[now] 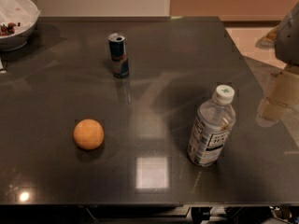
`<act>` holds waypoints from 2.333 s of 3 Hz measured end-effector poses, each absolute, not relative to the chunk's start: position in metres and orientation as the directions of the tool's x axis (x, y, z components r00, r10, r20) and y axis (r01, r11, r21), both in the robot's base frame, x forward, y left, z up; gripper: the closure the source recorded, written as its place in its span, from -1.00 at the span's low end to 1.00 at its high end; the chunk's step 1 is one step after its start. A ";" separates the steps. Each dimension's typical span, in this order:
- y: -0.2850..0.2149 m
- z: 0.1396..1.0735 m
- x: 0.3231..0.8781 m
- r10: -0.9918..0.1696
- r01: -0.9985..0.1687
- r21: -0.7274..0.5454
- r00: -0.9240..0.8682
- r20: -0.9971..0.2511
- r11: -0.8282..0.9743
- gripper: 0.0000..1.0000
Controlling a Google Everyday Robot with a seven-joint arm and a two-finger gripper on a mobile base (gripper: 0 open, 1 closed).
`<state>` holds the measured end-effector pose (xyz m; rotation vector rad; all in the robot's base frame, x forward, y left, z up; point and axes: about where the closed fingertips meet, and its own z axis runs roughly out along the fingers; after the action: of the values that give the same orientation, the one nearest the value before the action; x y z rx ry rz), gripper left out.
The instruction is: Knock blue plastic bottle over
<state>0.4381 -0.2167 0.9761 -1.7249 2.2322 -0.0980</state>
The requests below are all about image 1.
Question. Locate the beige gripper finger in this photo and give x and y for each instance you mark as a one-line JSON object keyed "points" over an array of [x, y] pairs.
{"points": [[280, 94]]}

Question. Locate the white bowl with snacks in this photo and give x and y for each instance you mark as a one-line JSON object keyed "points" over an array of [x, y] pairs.
{"points": [[23, 14]]}

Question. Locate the clear plastic water bottle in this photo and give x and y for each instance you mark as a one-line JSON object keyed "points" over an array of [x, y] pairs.
{"points": [[214, 120]]}

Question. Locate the blue silver energy drink can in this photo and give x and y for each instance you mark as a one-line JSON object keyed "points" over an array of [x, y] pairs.
{"points": [[118, 53]]}

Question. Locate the orange fruit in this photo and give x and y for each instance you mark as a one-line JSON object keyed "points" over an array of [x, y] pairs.
{"points": [[88, 134]]}

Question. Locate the grey robot gripper body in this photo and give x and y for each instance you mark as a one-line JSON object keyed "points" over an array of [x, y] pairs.
{"points": [[288, 42]]}

